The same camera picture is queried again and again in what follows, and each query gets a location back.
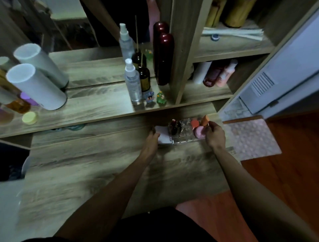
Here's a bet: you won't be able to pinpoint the person's left hand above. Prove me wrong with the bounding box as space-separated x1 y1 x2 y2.
144 131 161 157

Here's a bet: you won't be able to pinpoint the person's right hand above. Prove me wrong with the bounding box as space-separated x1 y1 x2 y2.
205 121 226 150

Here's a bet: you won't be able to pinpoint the clear acrylic makeup organizer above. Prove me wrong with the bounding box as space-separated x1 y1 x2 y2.
154 117 213 145

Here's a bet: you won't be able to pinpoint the person's left forearm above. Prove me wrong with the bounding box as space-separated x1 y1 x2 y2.
53 152 158 242

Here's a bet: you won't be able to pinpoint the person's right forearm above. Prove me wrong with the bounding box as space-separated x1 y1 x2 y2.
212 145 319 242

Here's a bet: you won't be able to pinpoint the white flat card box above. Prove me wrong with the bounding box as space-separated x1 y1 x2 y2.
155 125 173 145

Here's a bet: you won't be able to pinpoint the pink textured floor mat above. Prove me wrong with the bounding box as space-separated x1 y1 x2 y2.
223 118 282 161

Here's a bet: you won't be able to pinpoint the dark red lotion bottle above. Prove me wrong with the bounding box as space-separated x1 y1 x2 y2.
203 65 225 88

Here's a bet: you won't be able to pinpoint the white tube bottle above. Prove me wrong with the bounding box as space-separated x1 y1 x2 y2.
192 61 212 84

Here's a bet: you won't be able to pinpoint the pink lotion bottle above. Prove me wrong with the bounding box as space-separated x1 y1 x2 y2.
216 59 238 88

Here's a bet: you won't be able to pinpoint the clear spray bottle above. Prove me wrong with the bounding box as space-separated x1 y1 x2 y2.
124 58 143 103

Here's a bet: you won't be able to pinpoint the brown reed diffuser bottle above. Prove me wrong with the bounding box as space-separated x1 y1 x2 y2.
138 53 151 93

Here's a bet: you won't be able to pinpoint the tall dark red bottle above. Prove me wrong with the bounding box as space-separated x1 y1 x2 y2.
156 32 174 86

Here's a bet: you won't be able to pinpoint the wooden shelf unit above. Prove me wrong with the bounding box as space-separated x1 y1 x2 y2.
159 0 319 114

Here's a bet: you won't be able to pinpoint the teal object under ledge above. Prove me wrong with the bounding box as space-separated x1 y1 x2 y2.
51 123 86 132

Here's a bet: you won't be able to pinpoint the vanity mirror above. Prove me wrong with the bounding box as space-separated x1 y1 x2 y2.
0 0 175 90

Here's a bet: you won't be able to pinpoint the black shorts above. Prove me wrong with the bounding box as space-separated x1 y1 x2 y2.
22 206 217 242

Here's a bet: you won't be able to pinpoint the white door with vent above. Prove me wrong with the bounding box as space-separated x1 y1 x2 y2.
239 15 319 120

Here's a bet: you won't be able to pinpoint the stack of white papers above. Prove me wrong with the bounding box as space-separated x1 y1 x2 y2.
202 25 264 41

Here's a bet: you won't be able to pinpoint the narrow yellow canister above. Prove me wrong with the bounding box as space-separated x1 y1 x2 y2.
205 0 227 28

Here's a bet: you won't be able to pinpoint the wide yellow canister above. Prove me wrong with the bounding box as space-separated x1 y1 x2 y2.
223 0 257 28

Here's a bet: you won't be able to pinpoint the yellow round lid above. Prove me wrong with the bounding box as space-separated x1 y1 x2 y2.
22 111 38 125

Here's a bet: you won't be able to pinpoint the white cylinder bottle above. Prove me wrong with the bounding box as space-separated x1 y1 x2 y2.
6 63 68 111

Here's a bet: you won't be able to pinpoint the purple cap jar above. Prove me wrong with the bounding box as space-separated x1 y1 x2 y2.
20 92 39 106

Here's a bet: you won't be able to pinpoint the orange liquid bottle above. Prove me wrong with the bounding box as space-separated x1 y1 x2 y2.
4 98 31 114

